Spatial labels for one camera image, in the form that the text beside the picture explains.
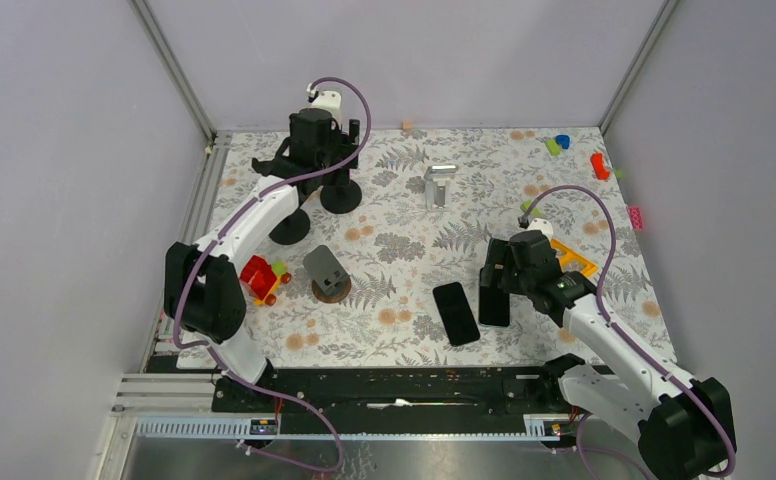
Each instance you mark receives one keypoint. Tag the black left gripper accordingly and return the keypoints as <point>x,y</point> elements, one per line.
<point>343,152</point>

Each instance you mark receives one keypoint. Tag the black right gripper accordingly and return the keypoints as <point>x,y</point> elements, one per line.
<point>505,282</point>

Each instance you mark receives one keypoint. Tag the blue-edged smartphone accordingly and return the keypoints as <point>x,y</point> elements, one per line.
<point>493,307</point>

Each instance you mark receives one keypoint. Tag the black phone stand with phone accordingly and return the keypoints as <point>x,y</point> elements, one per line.
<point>340,194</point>

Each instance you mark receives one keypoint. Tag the black smartphone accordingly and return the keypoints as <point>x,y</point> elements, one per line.
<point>456,314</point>

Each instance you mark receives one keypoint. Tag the black round-base phone stand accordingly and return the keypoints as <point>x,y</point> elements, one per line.
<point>292,229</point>

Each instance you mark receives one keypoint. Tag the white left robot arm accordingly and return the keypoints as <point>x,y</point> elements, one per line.
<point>204,294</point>

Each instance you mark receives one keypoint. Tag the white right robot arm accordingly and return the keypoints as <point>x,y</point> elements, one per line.
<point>682,426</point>

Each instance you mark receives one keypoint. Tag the silver metal phone stand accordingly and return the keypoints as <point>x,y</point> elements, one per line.
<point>438,179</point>

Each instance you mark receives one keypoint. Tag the grey stand on wooden base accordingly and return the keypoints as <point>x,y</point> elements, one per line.
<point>330,282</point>

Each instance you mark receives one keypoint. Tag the green toy block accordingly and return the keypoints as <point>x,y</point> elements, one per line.
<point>531,210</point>

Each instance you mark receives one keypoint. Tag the floral patterned mat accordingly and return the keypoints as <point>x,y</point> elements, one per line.
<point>396,252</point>

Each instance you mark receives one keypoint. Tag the pink lego brick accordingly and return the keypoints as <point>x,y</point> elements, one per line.
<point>636,218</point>

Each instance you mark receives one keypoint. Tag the lime green block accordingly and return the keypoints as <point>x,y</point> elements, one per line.
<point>553,147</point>

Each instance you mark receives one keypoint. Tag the red curved block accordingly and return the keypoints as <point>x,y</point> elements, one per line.
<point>601,171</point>

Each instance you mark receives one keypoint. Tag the blue heart block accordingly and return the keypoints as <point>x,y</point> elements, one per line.
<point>563,141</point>

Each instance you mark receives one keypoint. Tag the red toy car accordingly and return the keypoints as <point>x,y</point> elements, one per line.
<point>262,279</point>

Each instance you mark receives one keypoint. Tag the yellow triangular plastic frame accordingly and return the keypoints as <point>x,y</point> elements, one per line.
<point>570,260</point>

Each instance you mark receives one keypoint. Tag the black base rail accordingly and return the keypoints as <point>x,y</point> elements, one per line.
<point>403,401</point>

